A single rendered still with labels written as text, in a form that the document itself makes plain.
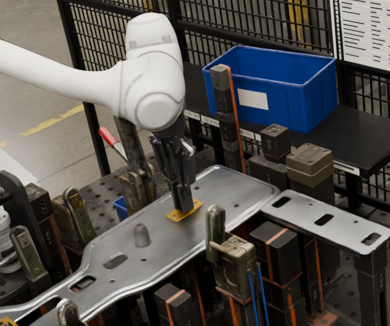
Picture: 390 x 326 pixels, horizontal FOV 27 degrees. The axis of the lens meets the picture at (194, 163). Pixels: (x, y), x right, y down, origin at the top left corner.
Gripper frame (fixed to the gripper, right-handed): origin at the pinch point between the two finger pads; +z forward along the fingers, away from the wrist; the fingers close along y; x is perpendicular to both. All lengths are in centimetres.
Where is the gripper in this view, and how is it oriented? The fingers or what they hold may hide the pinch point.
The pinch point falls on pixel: (182, 195)
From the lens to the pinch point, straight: 177.6
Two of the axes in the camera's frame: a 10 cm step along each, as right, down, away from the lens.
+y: 6.8, 2.7, -6.8
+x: 7.2, -4.5, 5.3
